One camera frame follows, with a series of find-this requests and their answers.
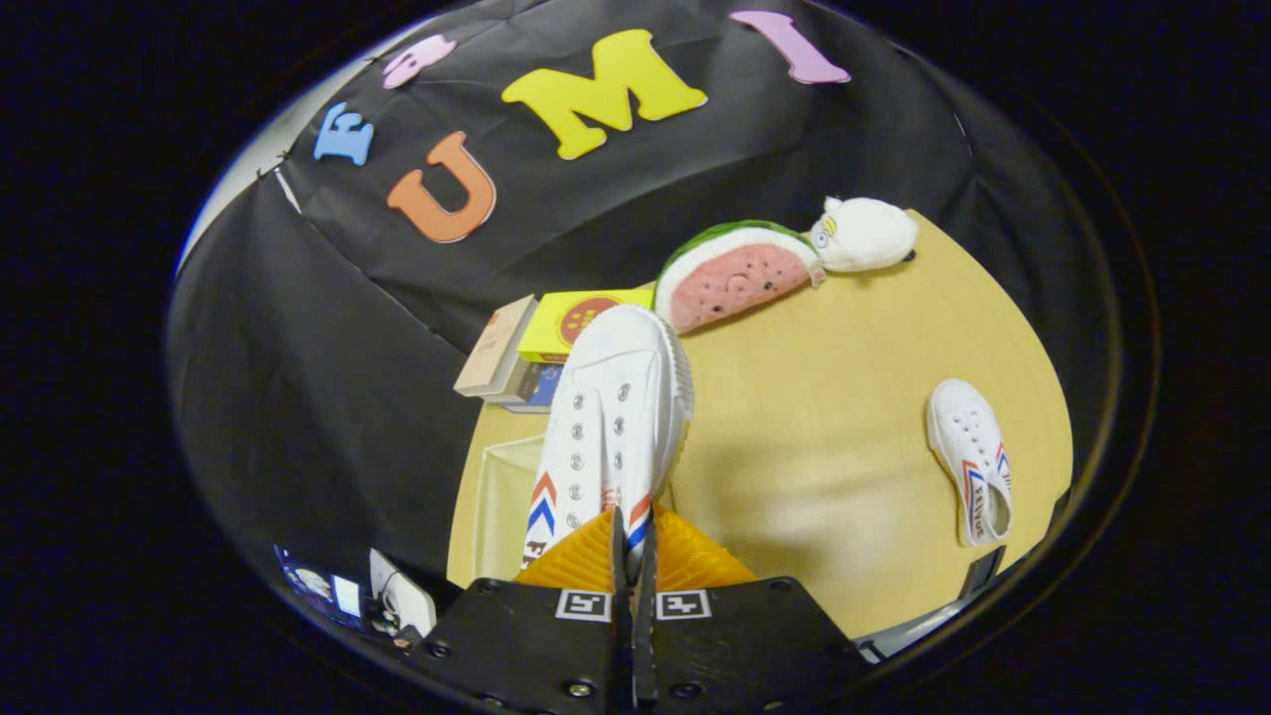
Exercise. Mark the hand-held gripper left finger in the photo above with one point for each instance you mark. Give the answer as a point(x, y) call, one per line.
point(622, 556)

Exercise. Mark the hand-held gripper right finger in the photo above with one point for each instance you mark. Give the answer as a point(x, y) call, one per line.
point(647, 566)

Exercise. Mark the beige storage box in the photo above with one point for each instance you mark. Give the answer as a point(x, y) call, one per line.
point(501, 506)

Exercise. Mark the white striped shoe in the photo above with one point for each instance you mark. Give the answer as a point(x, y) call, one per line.
point(616, 397)
point(958, 427)

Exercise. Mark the blue white printed box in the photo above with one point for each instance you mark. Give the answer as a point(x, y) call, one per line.
point(313, 586)

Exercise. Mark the blue book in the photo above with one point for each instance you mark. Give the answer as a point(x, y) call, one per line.
point(544, 385)

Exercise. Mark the white device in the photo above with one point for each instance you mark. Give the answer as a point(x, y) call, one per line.
point(402, 596)

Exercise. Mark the yellow book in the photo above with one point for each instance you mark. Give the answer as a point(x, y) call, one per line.
point(546, 328)

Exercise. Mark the watermelon slice plush toy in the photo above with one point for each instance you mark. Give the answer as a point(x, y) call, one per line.
point(735, 283)

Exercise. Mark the black object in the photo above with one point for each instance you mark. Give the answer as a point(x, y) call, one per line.
point(981, 573)

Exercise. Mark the white plush toy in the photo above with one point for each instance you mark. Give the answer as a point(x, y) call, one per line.
point(864, 233)

